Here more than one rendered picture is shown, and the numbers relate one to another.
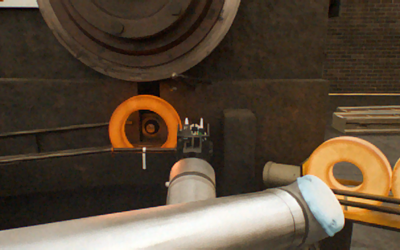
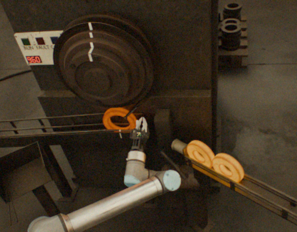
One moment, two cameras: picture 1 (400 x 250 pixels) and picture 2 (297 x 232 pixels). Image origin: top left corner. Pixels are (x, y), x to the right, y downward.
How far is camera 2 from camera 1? 1.11 m
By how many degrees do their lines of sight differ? 33
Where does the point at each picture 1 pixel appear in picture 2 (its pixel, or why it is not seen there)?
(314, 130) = (205, 116)
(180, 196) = (129, 171)
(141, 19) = (106, 98)
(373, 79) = not seen: outside the picture
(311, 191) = (165, 180)
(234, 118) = (158, 121)
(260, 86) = (174, 98)
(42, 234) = (90, 210)
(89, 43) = not seen: hidden behind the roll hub
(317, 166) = (189, 150)
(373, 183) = (206, 161)
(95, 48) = not seen: hidden behind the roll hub
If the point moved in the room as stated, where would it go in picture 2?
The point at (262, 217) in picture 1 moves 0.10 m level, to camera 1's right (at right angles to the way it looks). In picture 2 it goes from (145, 193) to (168, 194)
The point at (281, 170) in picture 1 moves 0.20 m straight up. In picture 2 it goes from (177, 146) to (175, 118)
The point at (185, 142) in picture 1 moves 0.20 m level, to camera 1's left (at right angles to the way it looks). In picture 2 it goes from (134, 139) to (96, 138)
